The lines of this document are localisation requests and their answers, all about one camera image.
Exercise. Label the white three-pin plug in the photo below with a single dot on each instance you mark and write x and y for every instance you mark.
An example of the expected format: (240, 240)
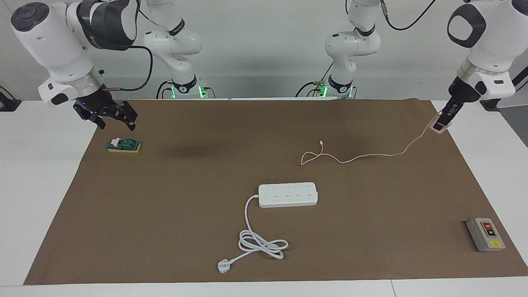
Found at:
(224, 266)

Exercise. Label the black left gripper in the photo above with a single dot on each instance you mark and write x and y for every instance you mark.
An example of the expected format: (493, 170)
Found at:
(458, 97)

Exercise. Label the pink wall charger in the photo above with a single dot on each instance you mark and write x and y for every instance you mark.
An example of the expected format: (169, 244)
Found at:
(438, 130)

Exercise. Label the black clamp bracket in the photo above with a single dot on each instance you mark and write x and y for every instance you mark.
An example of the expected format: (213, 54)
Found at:
(8, 105)

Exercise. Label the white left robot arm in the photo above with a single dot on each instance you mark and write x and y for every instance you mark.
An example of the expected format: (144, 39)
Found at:
(491, 41)

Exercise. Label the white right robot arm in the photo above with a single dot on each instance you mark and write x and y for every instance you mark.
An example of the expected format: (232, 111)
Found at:
(49, 41)

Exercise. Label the white power strip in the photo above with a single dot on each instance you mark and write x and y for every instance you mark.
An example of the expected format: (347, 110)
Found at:
(288, 194)

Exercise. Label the grey on-off switch box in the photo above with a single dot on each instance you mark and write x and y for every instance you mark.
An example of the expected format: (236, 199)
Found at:
(484, 237)

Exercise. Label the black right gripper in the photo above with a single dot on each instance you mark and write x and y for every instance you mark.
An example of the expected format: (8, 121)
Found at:
(99, 104)

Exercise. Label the brown table mat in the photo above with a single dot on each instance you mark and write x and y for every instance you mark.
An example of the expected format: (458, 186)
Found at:
(371, 227)

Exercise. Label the green knife switch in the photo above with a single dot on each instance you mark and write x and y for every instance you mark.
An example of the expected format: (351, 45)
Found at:
(128, 144)

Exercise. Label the black stand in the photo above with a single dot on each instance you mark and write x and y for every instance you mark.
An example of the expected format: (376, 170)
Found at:
(491, 105)

